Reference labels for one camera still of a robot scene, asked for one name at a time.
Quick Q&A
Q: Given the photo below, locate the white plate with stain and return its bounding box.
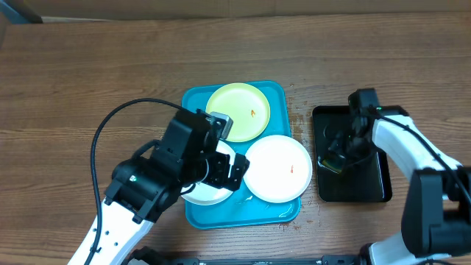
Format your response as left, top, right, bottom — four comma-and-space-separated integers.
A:
182, 141, 236, 205

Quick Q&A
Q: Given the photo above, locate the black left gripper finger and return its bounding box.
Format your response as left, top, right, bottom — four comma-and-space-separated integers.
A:
231, 153, 250, 180
226, 172, 244, 191

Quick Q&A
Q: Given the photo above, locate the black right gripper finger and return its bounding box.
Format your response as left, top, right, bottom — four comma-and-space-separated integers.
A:
325, 137, 344, 158
333, 154, 368, 173

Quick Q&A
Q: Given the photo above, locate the green yellow sponge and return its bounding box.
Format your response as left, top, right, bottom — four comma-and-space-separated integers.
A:
321, 156, 346, 174

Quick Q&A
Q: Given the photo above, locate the teal plastic tray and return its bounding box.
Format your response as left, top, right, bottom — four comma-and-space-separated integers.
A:
185, 80, 301, 230

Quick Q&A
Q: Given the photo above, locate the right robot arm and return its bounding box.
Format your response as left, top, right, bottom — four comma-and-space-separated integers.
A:
321, 88, 470, 265

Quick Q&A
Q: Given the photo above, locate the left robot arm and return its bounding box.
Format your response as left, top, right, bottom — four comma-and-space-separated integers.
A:
69, 109, 249, 264

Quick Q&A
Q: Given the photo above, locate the black rectangular tray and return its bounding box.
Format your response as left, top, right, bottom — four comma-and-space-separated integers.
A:
312, 106, 392, 202

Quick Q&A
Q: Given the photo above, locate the pale pink plate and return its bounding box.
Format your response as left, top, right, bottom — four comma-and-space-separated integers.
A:
244, 135, 313, 203

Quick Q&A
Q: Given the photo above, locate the yellow-green plate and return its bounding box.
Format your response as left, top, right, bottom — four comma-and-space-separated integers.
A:
206, 82, 271, 142

